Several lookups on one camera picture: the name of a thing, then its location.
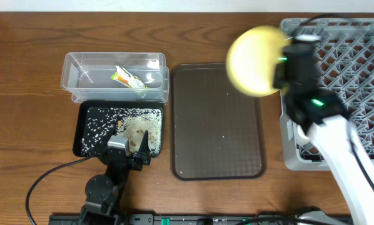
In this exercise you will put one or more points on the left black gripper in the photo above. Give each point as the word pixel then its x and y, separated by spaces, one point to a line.
pixel 124 159

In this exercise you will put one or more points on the green yellow snack wrapper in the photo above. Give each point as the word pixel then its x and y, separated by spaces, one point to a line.
pixel 129 80

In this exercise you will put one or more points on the yellow round plate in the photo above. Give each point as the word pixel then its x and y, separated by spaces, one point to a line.
pixel 252 59

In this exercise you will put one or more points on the white cup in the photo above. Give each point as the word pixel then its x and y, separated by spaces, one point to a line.
pixel 301 138

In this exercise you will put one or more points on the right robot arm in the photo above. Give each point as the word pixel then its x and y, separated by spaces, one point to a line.
pixel 325 120

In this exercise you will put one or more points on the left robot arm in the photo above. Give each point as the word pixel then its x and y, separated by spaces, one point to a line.
pixel 104 191

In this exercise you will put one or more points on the black waste tray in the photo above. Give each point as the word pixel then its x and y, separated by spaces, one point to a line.
pixel 98 119

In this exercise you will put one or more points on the grey dishwasher rack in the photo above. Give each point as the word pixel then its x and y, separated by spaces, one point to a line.
pixel 345 60

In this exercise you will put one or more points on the brown plastic serving tray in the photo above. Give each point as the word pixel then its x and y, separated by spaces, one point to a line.
pixel 216 130

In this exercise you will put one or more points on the clear plastic bin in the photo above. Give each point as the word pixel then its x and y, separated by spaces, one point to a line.
pixel 87 76

